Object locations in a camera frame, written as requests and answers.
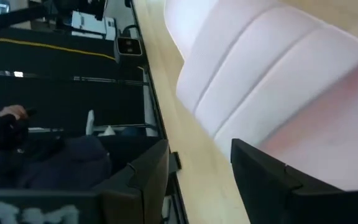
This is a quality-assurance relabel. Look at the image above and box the person's hand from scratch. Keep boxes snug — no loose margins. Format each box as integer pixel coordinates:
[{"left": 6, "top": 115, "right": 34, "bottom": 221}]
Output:
[{"left": 0, "top": 105, "right": 30, "bottom": 121}]

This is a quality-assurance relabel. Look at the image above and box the yellow cable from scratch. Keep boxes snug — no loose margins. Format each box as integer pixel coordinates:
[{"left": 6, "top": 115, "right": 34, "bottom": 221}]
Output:
[{"left": 0, "top": 35, "right": 117, "bottom": 62}]

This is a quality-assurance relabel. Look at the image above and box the white paper piece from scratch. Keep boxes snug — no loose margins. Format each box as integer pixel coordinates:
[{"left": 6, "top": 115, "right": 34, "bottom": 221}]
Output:
[{"left": 85, "top": 109, "right": 117, "bottom": 138}]

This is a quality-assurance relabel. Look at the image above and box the pink slide sandal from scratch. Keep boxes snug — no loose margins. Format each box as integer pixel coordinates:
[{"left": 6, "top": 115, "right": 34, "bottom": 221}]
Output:
[{"left": 163, "top": 0, "right": 358, "bottom": 192}]

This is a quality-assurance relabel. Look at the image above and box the black table edge clamp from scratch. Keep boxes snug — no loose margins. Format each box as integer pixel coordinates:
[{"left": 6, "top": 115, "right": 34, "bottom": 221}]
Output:
[{"left": 167, "top": 151, "right": 183, "bottom": 175}]

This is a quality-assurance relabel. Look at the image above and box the black table-level camera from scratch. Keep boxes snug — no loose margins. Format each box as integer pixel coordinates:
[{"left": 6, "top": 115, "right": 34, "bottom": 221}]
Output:
[{"left": 113, "top": 24, "right": 144, "bottom": 65}]

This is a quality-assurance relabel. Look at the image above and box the white box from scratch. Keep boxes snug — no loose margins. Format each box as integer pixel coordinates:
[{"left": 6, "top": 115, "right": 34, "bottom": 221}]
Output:
[{"left": 71, "top": 10, "right": 117, "bottom": 41}]

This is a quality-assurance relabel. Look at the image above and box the person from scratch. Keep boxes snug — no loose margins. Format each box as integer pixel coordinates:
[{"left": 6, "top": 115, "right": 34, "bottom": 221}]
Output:
[{"left": 0, "top": 104, "right": 113, "bottom": 191}]

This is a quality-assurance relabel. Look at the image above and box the grey metal rail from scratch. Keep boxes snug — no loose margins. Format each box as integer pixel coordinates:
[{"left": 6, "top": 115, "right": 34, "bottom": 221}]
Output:
[{"left": 0, "top": 68, "right": 150, "bottom": 87}]

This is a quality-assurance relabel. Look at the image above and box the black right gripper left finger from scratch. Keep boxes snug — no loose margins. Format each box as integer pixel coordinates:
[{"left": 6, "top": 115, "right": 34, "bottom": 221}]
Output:
[{"left": 92, "top": 139, "right": 170, "bottom": 224}]

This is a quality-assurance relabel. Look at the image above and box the black metal table frame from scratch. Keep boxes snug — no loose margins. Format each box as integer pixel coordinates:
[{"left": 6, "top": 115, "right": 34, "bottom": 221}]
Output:
[{"left": 128, "top": 0, "right": 190, "bottom": 224}]

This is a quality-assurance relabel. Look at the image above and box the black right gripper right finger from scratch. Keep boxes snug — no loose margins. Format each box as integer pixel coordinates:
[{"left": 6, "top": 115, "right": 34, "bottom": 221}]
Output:
[{"left": 230, "top": 138, "right": 358, "bottom": 224}]

